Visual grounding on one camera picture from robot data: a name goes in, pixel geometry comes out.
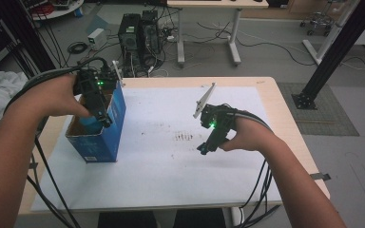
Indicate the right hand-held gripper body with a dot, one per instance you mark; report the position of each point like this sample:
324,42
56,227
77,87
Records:
218,117

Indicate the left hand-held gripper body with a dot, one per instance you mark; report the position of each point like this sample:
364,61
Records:
92,82

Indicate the blue cardboard box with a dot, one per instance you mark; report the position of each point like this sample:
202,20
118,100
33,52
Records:
104,145

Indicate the person's right hand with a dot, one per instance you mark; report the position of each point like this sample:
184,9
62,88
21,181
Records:
250,136

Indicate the person's left hand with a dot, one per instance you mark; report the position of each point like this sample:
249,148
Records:
57,95

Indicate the small white box device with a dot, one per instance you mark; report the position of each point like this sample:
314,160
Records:
96,38

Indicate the black computer tower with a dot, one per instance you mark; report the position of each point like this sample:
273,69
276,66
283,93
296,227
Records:
150,31
129,34

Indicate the white table mat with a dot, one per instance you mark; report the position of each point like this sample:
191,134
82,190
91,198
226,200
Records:
158,177

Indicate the round white table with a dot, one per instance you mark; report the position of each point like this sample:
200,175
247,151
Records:
60,11

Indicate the light wooden table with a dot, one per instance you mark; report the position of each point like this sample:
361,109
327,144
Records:
294,152

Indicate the grey tape strip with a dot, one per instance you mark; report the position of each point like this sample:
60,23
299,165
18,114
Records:
320,176

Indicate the grey floor mat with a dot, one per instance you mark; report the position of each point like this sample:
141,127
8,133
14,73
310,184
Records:
329,120

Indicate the white-legged desk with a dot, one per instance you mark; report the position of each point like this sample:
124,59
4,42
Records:
217,3

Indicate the white stand leg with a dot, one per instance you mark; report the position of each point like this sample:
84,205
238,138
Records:
329,34

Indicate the wheeled metal base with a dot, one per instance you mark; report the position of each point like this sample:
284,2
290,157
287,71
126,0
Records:
318,20

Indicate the black metal frame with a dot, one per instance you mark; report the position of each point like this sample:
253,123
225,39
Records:
28,41

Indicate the black aluminium post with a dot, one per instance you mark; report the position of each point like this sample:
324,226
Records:
339,47

